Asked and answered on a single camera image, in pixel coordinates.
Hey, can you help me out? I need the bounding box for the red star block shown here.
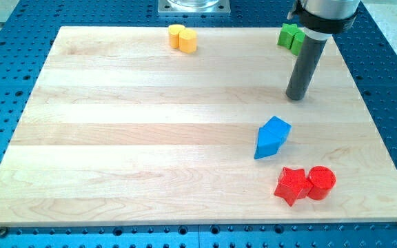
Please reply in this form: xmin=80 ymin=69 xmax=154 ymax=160
xmin=274 ymin=167 xmax=313 ymax=207

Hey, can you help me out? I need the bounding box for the light wooden board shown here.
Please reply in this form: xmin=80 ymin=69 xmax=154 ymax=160
xmin=0 ymin=27 xmax=397 ymax=227

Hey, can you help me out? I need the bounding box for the yellow hexagon block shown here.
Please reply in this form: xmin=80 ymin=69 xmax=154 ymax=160
xmin=179 ymin=28 xmax=197 ymax=53

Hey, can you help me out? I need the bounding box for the red cylinder block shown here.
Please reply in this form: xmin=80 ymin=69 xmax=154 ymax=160
xmin=307 ymin=165 xmax=336 ymax=200

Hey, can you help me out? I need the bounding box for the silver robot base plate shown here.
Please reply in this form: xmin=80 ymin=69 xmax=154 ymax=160
xmin=157 ymin=0 xmax=231 ymax=16

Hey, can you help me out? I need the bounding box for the yellow cylinder block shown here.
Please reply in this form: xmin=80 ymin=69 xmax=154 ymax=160
xmin=168 ymin=24 xmax=185 ymax=48

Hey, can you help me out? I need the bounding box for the blue triangle block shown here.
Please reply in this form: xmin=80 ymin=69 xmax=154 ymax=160
xmin=254 ymin=127 xmax=283 ymax=159

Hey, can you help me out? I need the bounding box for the blue cube block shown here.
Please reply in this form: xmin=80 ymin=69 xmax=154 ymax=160
xmin=263 ymin=116 xmax=292 ymax=145

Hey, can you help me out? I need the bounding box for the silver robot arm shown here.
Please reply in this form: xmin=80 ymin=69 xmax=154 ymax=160
xmin=286 ymin=0 xmax=360 ymax=101

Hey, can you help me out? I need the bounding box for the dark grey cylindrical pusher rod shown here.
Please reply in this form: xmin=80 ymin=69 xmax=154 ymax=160
xmin=285 ymin=28 xmax=332 ymax=101

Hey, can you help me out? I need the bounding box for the green star block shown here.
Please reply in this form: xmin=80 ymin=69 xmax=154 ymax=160
xmin=277 ymin=23 xmax=305 ymax=50

